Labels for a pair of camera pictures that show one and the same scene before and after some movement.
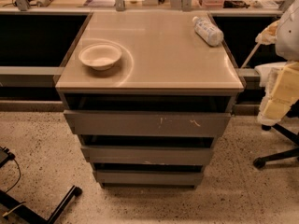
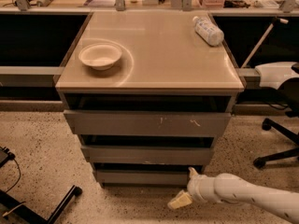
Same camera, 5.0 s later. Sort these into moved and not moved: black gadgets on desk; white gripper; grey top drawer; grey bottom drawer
Moved: white gripper
Not moved: black gadgets on desk; grey bottom drawer; grey top drawer
